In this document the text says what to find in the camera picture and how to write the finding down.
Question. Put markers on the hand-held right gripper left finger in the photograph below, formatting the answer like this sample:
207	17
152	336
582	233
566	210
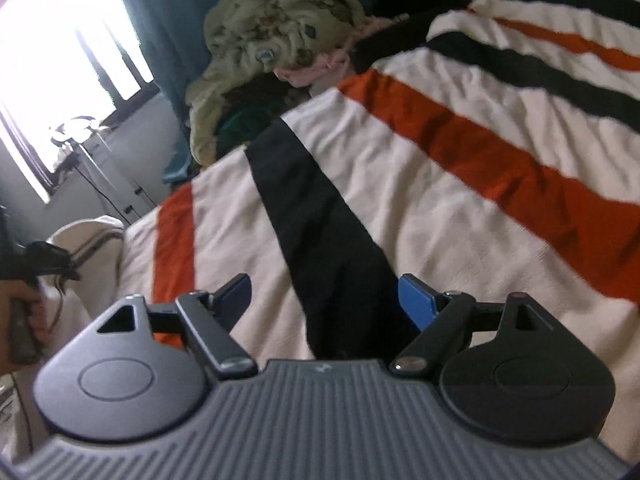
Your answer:
234	296

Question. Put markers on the pink cloth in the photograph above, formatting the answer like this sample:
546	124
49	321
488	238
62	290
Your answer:
320	67

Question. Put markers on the green fluffy blanket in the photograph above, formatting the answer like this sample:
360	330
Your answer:
260	25

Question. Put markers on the black cloth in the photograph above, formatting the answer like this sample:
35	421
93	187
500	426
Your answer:
395	20

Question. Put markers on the window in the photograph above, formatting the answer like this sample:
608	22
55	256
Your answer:
55	50

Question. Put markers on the dark green cloth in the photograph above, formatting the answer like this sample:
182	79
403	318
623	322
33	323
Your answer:
245	120

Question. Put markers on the person's left hand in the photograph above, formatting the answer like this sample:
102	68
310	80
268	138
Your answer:
7	332

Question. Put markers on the teal curtain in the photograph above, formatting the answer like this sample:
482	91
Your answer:
170	25

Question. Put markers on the orange black white striped blanket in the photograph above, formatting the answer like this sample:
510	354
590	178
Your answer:
450	170

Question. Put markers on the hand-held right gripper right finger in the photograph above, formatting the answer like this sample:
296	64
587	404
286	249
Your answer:
416	302

